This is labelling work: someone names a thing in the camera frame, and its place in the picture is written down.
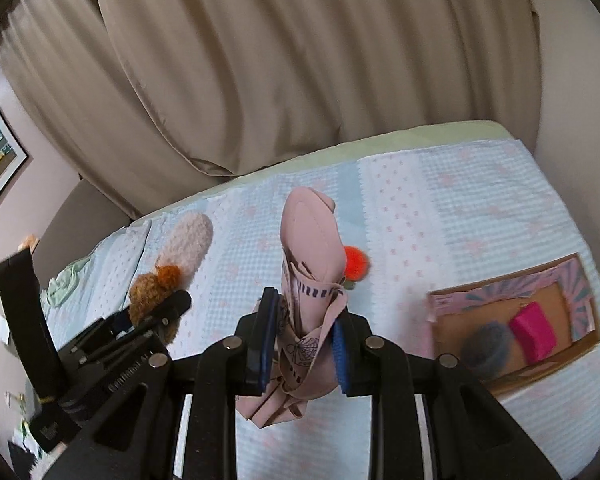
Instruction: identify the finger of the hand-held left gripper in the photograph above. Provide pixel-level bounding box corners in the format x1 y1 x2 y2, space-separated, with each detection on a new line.
99 289 194 356

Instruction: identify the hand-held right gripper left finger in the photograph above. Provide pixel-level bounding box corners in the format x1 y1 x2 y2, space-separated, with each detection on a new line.
40 287 284 480

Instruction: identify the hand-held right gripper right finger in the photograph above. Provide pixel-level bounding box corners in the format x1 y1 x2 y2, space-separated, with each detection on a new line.
331 316 562 480

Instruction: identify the pink printed cloth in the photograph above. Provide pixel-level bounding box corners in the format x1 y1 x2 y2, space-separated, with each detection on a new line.
235 186 352 429

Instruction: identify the brown plush toy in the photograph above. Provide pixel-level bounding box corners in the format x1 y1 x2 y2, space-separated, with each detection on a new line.
128 264 184 345

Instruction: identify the light blue dotted pillow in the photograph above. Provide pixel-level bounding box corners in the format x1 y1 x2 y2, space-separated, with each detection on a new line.
86 219 154 323

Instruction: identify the orange pom-pom ball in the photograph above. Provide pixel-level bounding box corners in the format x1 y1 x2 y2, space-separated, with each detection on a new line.
342 245 372 281

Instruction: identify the light green crumpled cloth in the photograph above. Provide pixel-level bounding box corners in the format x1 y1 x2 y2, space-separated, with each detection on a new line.
46 255 99 308

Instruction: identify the brown upholstered headboard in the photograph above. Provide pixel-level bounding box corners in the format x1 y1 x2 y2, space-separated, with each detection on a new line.
31 179 134 281

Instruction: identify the grey round knitted item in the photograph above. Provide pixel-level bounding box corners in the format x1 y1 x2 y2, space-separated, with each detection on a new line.
462 322 512 380

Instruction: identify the light blue checked blanket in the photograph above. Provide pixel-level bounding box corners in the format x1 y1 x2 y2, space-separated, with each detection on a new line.
39 135 600 480

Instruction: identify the magenta folded cloth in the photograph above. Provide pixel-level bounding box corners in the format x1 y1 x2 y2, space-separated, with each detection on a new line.
508 302 562 365

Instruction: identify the cardboard box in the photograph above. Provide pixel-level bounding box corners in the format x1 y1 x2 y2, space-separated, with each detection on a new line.
426 253 600 397

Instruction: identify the light green bedsheet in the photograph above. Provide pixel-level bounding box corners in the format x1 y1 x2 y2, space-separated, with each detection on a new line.
130 119 513 223

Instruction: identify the beige curtain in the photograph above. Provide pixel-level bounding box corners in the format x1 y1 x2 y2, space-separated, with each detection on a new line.
0 0 542 222

